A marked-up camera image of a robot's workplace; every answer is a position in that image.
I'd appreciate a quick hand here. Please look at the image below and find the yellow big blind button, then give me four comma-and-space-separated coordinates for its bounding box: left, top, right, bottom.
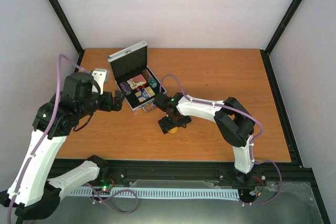
168, 127, 178, 134

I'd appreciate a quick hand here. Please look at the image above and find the aluminium poker case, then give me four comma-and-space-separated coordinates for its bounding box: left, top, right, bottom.
107, 41, 166, 112

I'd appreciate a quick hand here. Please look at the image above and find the red playing card deck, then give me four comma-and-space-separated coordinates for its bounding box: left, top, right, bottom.
127, 74, 147, 90

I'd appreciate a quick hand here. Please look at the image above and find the yellow card box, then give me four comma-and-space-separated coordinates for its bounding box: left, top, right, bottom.
135, 87, 155, 102

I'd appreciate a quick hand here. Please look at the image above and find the blue chip stack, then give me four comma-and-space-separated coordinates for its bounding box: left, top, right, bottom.
150, 81, 158, 88
148, 77, 156, 85

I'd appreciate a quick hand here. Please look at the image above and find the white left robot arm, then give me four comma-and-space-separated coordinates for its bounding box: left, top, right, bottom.
1, 71, 125, 223

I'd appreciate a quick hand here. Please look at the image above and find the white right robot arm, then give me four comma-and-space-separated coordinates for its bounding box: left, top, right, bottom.
154, 92, 255, 184

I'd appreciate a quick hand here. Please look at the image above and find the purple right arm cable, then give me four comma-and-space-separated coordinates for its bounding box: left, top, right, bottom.
160, 73, 283, 206

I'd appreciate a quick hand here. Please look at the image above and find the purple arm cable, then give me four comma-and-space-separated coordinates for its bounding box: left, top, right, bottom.
5, 54, 139, 224
160, 73, 283, 206

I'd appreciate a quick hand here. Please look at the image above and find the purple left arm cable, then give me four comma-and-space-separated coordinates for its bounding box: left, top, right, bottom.
5, 54, 139, 224

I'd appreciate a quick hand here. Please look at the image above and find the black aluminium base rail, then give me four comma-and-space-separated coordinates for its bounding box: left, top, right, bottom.
34, 158, 314, 185

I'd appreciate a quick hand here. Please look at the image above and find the light blue cable duct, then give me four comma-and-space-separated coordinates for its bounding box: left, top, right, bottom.
65, 186, 240, 200

